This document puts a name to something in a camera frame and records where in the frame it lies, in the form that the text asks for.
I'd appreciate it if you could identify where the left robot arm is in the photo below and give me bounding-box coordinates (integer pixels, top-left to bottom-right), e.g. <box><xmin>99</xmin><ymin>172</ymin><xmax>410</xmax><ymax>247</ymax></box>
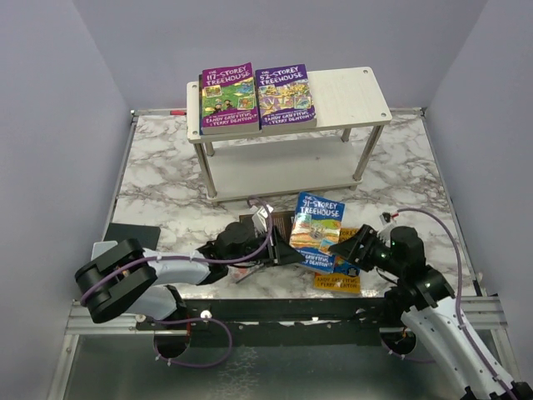
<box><xmin>74</xmin><ymin>222</ymin><xmax>304</xmax><ymax>329</ymax></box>

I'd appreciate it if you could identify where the blue 91-Storey Treehouse book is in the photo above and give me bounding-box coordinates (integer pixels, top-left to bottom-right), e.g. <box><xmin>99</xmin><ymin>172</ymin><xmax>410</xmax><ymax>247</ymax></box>
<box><xmin>289</xmin><ymin>192</ymin><xmax>345</xmax><ymax>274</ymax></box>

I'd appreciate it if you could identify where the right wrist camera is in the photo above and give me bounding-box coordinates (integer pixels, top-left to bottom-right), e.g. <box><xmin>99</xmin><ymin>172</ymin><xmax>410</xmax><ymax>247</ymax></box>
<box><xmin>380</xmin><ymin>212</ymin><xmax>399</xmax><ymax>229</ymax></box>

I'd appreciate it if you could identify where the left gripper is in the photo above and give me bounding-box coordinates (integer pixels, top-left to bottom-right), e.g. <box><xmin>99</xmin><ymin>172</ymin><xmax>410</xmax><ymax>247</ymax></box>
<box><xmin>227</xmin><ymin>226</ymin><xmax>306</xmax><ymax>268</ymax></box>

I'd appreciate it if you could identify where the grey rectangular box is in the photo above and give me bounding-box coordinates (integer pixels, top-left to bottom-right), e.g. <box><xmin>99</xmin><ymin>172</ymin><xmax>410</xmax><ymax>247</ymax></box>
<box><xmin>91</xmin><ymin>241</ymin><xmax>117</xmax><ymax>261</ymax></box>

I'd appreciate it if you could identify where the black hardcover book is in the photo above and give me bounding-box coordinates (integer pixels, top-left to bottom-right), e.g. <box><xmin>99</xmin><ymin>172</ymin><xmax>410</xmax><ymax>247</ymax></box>
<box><xmin>237</xmin><ymin>211</ymin><xmax>295</xmax><ymax>251</ymax></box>

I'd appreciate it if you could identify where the blue Animal Farm book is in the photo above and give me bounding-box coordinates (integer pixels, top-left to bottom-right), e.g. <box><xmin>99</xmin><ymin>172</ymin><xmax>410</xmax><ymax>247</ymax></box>
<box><xmin>198</xmin><ymin>72</ymin><xmax>204</xmax><ymax>136</ymax></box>

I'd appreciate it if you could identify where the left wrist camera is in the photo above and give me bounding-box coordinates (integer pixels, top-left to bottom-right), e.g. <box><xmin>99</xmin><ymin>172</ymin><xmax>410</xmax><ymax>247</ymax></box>
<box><xmin>251</xmin><ymin>204</ymin><xmax>273</xmax><ymax>234</ymax></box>

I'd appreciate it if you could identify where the yellow 130-Storey Treehouse book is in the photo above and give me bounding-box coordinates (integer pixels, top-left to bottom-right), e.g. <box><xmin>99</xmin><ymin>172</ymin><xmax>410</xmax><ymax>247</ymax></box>
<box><xmin>313</xmin><ymin>227</ymin><xmax>361</xmax><ymax>294</ymax></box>

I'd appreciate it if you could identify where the purple 52-Storey Treehouse book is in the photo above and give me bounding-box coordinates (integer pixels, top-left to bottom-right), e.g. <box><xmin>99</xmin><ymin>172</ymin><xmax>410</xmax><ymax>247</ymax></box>
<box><xmin>255</xmin><ymin>63</ymin><xmax>316</xmax><ymax>133</ymax></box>

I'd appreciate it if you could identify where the floral pink notebook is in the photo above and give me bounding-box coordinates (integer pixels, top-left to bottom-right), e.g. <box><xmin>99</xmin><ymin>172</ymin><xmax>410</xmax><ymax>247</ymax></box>
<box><xmin>231</xmin><ymin>264</ymin><xmax>266</xmax><ymax>284</ymax></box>

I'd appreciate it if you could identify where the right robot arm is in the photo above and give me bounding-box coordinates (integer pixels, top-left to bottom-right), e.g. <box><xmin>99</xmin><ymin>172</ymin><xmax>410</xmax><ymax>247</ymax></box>
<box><xmin>329</xmin><ymin>225</ymin><xmax>532</xmax><ymax>399</ymax></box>

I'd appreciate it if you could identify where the purple 117-Storey Treehouse book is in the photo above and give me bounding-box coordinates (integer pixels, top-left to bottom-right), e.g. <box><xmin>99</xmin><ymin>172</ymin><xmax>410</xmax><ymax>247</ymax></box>
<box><xmin>200</xmin><ymin>62</ymin><xmax>260</xmax><ymax>135</ymax></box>

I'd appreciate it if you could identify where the white two-tier shelf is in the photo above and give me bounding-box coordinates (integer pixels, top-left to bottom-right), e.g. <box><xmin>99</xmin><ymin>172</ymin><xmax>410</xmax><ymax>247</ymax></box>
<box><xmin>187</xmin><ymin>67</ymin><xmax>392</xmax><ymax>203</ymax></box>

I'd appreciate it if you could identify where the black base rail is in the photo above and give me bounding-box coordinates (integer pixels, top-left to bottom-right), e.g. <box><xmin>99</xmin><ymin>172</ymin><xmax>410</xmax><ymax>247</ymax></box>
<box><xmin>137</xmin><ymin>296</ymin><xmax>434</xmax><ymax>348</ymax></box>

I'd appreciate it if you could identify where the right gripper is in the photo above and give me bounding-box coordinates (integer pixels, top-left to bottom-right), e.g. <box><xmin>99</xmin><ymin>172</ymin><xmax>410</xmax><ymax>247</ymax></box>
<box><xmin>329</xmin><ymin>222</ymin><xmax>406</xmax><ymax>277</ymax></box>

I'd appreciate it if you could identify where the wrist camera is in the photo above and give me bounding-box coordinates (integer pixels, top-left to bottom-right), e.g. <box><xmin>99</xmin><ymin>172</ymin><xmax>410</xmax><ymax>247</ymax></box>
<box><xmin>251</xmin><ymin>204</ymin><xmax>273</xmax><ymax>234</ymax></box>
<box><xmin>380</xmin><ymin>212</ymin><xmax>399</xmax><ymax>229</ymax></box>

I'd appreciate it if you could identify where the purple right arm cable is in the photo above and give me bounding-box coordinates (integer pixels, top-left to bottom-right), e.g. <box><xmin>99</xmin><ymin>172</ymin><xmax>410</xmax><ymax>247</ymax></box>
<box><xmin>391</xmin><ymin>207</ymin><xmax>521</xmax><ymax>400</ymax></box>

